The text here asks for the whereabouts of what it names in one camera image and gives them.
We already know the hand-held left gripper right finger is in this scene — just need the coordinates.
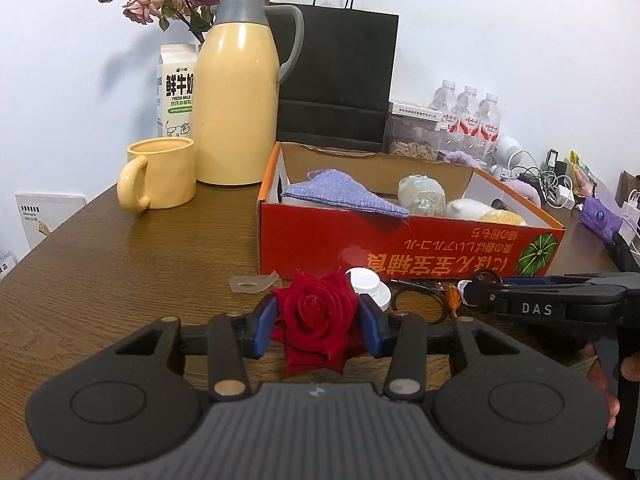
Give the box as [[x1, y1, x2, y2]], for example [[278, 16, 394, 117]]
[[359, 292, 521, 403]]

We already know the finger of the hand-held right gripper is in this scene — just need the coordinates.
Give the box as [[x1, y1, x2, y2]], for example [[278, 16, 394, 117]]
[[462, 282, 507, 312], [502, 272, 631, 291]]

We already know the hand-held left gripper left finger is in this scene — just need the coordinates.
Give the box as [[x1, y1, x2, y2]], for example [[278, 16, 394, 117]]
[[117, 292, 278, 403]]

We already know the red fabric rose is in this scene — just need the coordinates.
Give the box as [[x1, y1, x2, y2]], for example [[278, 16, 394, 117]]
[[270, 267, 368, 378]]

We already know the orange cardboard box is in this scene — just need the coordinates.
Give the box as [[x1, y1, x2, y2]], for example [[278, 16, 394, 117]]
[[256, 141, 567, 281]]

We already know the white and yellow plush toy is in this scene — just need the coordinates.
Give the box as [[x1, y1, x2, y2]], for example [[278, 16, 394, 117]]
[[446, 198, 528, 227]]

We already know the person's right hand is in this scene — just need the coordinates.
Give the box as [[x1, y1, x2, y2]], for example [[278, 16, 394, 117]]
[[582, 342, 622, 428]]

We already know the clear plastic scrap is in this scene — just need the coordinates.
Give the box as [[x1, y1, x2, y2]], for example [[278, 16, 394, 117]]
[[228, 270, 282, 296]]

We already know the white round lid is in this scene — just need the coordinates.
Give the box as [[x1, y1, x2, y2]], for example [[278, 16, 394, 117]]
[[345, 266, 383, 293]]

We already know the purple pouch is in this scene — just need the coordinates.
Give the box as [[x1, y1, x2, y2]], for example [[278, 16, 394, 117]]
[[580, 195, 626, 243]]

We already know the white paper bag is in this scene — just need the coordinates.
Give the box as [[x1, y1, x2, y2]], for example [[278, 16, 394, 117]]
[[620, 189, 640, 243]]

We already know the purple fluffy headband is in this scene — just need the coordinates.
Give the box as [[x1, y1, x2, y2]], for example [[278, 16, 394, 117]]
[[505, 180, 543, 206], [444, 150, 488, 168]]

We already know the colourful snack packet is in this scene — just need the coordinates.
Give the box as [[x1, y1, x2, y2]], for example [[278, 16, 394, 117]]
[[570, 151, 598, 196]]

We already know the small white desk fan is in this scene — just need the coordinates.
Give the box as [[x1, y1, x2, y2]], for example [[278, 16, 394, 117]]
[[492, 136, 523, 178]]

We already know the purple knitted cloth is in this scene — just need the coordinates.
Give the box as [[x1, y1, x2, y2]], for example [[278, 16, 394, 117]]
[[280, 169, 411, 220]]

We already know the clear seed container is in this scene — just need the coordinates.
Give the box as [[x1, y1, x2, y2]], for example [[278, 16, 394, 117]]
[[387, 110, 443, 161]]

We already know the yellow ceramic mug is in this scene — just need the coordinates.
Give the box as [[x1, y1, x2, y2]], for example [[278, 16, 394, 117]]
[[116, 136, 197, 211]]

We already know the flat white box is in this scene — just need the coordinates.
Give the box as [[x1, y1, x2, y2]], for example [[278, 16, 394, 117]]
[[389, 99, 441, 120]]

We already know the yellow thermos jug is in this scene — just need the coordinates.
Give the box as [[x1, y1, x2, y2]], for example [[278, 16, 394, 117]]
[[192, 0, 305, 187]]

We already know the white milk carton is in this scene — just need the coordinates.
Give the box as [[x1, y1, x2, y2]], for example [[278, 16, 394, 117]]
[[154, 43, 198, 139]]

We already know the black paper bag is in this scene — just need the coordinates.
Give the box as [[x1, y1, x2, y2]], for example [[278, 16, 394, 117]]
[[276, 0, 400, 153]]

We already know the dried pink rose bouquet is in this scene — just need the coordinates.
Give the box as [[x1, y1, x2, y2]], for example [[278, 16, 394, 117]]
[[95, 0, 293, 43]]

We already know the tangle of cables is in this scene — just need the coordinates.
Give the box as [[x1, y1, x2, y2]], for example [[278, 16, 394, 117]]
[[510, 152, 581, 208]]

